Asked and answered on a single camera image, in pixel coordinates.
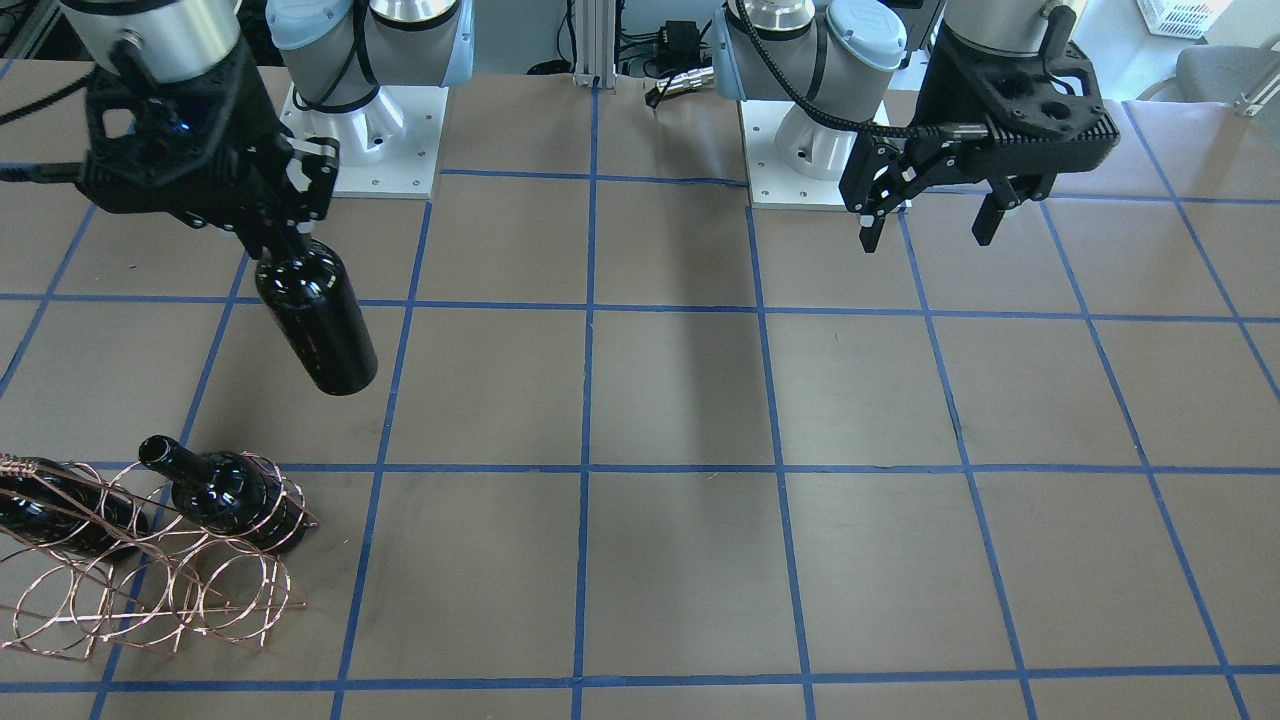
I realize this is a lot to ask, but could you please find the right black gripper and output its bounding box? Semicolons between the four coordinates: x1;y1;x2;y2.
76;40;340;252

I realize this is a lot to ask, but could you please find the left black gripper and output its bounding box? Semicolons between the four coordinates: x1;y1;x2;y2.
838;26;1121;252

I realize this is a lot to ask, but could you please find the dark wine bottle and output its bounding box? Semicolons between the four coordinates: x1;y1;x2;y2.
253;234;378;396

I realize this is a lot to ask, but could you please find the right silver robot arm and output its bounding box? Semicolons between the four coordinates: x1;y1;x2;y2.
61;1;475;260

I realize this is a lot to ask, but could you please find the white plastic basket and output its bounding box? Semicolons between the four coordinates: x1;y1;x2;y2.
1135;0;1231;40

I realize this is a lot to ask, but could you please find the grey chair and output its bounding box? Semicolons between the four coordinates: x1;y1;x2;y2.
1138;37;1279;117

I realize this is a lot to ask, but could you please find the dark bottle in rack front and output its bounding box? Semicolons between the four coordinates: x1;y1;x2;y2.
138;436;308;553

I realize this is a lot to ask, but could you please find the dark bottle in rack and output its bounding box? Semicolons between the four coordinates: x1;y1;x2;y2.
1;457;150;561
138;436;308;553

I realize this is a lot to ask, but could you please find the dark bottle in rack rear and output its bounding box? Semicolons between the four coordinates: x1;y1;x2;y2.
1;457;150;561

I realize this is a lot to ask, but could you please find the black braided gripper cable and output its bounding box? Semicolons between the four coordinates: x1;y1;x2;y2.
730;0;991;141

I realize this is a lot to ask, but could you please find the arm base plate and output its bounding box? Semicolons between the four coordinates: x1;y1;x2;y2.
280;86;449;200
739;100;858;211

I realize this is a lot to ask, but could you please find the aluminium frame post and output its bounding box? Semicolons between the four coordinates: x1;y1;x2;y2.
570;0;618;92

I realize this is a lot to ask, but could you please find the copper wire wine rack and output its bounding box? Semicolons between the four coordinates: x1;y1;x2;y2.
3;454;308;662

